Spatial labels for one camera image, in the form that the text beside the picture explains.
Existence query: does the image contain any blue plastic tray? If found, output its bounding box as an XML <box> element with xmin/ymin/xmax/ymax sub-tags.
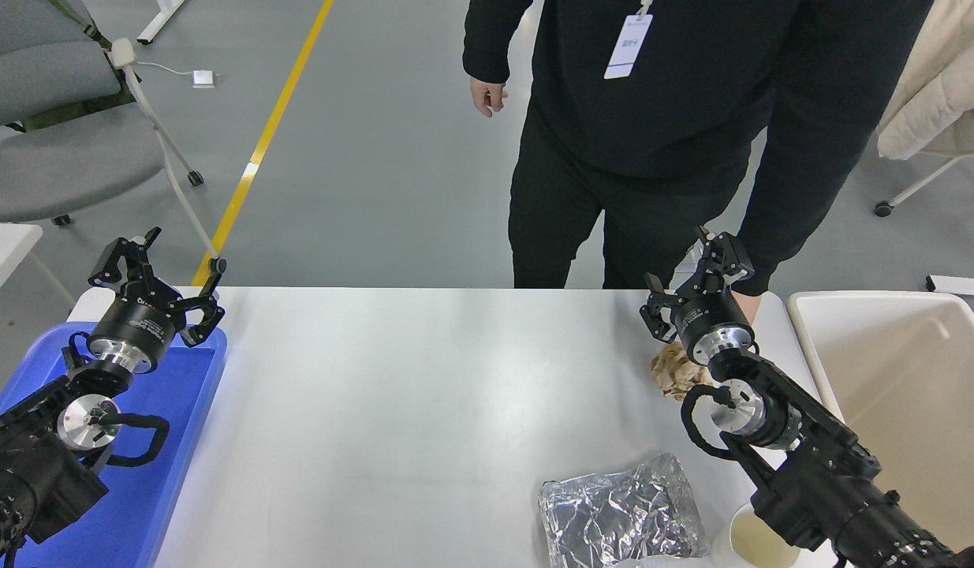
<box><xmin>0</xmin><ymin>322</ymin><xmax>229</xmax><ymax>568</ymax></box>

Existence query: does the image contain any white desk leg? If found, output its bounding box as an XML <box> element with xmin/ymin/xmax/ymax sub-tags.
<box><xmin>136</xmin><ymin>0</ymin><xmax>188</xmax><ymax>46</ymax></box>

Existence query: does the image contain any silver foil tray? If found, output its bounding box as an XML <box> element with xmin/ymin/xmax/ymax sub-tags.
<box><xmin>538</xmin><ymin>451</ymin><xmax>710</xmax><ymax>568</ymax></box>

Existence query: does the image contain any green jacket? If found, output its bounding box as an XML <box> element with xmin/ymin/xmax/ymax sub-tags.
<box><xmin>13</xmin><ymin>0</ymin><xmax>136</xmax><ymax>133</ymax></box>

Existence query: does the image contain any white-badge person's left hand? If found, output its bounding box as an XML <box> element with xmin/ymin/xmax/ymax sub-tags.
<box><xmin>731</xmin><ymin>290</ymin><xmax>763</xmax><ymax>326</ymax></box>

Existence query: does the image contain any small white side table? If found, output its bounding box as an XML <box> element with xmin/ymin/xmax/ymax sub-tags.
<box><xmin>0</xmin><ymin>223</ymin><xmax>44</xmax><ymax>310</ymax></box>

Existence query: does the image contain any white name badge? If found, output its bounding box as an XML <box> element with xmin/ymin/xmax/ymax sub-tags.
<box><xmin>603</xmin><ymin>0</ymin><xmax>655</xmax><ymax>80</ymax></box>

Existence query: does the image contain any white-badge person's right hand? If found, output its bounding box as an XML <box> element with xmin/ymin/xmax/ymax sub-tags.
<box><xmin>469</xmin><ymin>77</ymin><xmax>509</xmax><ymax>119</ymax></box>

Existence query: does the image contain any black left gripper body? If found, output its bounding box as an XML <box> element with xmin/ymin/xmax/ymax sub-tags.
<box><xmin>88</xmin><ymin>286</ymin><xmax>189</xmax><ymax>361</ymax></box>

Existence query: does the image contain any large cream padded jacket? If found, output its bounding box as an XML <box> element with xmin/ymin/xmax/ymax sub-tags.
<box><xmin>877</xmin><ymin>0</ymin><xmax>974</xmax><ymax>161</ymax></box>

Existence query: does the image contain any white floor cable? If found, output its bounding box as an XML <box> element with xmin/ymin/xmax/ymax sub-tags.
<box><xmin>134</xmin><ymin>60</ymin><xmax>196</xmax><ymax>80</ymax></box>

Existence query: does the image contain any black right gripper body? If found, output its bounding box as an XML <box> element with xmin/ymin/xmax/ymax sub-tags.
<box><xmin>670</xmin><ymin>282</ymin><xmax>754</xmax><ymax>348</ymax></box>

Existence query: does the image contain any person with white badge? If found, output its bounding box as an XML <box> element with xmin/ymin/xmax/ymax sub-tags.
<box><xmin>461</xmin><ymin>0</ymin><xmax>937</xmax><ymax>299</ymax></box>

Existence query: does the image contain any white chair frame with castors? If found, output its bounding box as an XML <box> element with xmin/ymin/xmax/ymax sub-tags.
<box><xmin>875</xmin><ymin>150</ymin><xmax>974</xmax><ymax>218</ymax></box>

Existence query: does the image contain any grey chair with white frame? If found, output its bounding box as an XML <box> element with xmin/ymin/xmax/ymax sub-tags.
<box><xmin>0</xmin><ymin>0</ymin><xmax>227</xmax><ymax>277</ymax></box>

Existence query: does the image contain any white paper cup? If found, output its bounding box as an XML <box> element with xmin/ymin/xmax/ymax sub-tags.
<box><xmin>711</xmin><ymin>503</ymin><xmax>803</xmax><ymax>568</ymax></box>

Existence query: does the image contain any tan paper ball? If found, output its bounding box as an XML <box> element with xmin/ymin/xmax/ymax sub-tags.
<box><xmin>651</xmin><ymin>339</ymin><xmax>716</xmax><ymax>402</ymax></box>

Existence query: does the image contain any large pale plastic bin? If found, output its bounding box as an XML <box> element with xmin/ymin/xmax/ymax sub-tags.
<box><xmin>786</xmin><ymin>290</ymin><xmax>974</xmax><ymax>568</ymax></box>

